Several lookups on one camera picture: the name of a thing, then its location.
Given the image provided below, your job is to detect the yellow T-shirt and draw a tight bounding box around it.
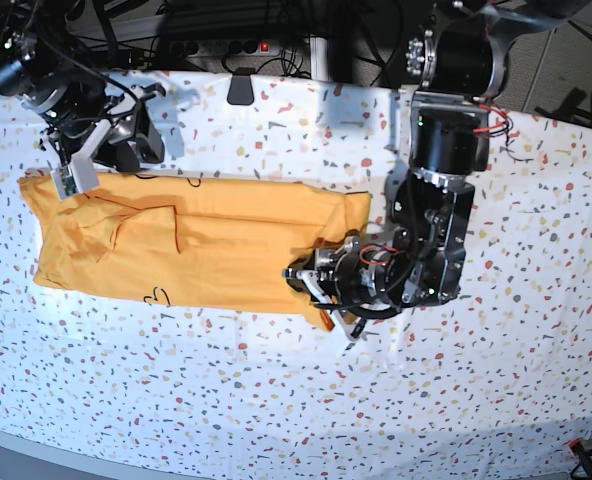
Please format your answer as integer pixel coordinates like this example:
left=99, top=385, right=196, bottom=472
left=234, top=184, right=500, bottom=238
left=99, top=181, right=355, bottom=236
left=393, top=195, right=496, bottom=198
left=18, top=173, right=370, bottom=331

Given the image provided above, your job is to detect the red black corner clamp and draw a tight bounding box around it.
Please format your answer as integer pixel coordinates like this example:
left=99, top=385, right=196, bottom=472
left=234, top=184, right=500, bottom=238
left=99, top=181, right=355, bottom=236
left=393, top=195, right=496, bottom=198
left=568, top=439, right=592, bottom=480

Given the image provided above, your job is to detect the black table clamp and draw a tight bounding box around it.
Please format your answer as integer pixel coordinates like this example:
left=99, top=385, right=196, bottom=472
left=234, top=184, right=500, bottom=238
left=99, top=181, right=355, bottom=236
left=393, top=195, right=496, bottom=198
left=227, top=67, right=255, bottom=106

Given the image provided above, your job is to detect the terrazzo patterned table cloth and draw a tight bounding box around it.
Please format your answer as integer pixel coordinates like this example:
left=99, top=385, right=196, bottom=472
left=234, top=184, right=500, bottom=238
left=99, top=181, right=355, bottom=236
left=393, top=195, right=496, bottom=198
left=0, top=100, right=592, bottom=479

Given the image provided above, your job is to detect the white power strip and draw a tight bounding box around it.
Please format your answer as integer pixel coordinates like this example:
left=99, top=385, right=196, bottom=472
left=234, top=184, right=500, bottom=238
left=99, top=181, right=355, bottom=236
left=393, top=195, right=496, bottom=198
left=158, top=39, right=281, bottom=58

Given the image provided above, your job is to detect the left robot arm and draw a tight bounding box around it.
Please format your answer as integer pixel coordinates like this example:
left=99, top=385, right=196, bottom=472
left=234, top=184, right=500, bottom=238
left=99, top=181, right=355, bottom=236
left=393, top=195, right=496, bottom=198
left=283, top=1, right=583, bottom=349

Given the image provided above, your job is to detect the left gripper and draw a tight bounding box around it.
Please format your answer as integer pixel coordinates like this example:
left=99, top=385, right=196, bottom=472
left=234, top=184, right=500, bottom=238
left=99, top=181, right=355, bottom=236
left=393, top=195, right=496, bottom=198
left=282, top=235, right=368, bottom=343

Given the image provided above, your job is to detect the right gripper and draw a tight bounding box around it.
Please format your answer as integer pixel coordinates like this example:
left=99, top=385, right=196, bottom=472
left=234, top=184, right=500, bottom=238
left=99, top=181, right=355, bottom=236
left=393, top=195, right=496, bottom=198
left=38, top=82, right=166, bottom=200

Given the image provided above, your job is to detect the white metal post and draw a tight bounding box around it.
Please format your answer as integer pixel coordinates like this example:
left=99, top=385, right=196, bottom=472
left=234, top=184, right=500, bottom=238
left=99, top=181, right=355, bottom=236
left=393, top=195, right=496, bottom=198
left=309, top=36, right=330, bottom=82

